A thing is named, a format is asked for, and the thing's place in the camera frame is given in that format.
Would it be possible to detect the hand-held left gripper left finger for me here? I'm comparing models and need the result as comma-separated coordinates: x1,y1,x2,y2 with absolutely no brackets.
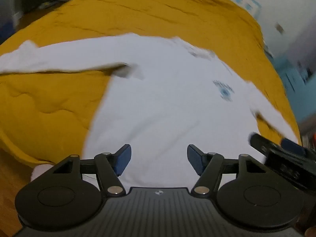
53,144,132,196

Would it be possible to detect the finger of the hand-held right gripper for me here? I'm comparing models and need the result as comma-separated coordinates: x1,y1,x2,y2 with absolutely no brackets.
248,132,284,157
281,138,307,156

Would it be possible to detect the white long-sleeve shirt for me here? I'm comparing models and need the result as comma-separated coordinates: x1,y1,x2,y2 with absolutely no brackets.
0,33,300,195

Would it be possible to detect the dark cluttered furniture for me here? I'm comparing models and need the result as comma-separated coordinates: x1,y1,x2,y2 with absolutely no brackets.
0,0,74,30

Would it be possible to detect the light blue shelf unit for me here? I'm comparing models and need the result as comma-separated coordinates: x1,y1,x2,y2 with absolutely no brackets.
273,53,316,130

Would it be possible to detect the yellow blanket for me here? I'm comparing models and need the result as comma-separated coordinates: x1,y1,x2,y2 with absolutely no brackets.
0,0,303,169

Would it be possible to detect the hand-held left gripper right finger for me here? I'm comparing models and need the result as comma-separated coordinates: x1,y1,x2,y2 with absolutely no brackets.
187,144,266,197

